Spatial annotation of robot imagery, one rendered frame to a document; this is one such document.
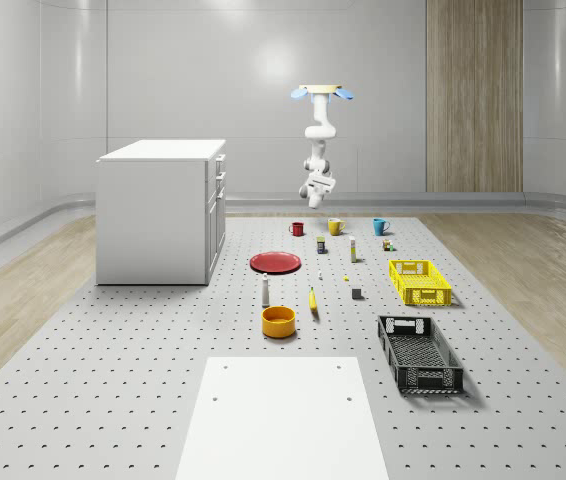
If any white board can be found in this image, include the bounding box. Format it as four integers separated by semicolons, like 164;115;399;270
174;356;391;480

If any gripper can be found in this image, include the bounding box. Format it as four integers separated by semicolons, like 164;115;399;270
307;170;338;196

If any dark grey basket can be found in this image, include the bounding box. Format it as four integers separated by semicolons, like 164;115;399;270
376;315;465;397

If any drone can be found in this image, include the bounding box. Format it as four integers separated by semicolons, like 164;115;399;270
290;84;356;106

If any red plate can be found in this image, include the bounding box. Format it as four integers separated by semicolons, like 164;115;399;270
248;251;304;276

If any white cabinet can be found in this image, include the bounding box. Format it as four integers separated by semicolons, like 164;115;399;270
95;138;228;287

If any yellow bowl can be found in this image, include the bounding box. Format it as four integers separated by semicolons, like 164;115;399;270
260;305;297;339

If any yellow basket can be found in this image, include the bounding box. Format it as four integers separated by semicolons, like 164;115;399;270
388;258;454;307

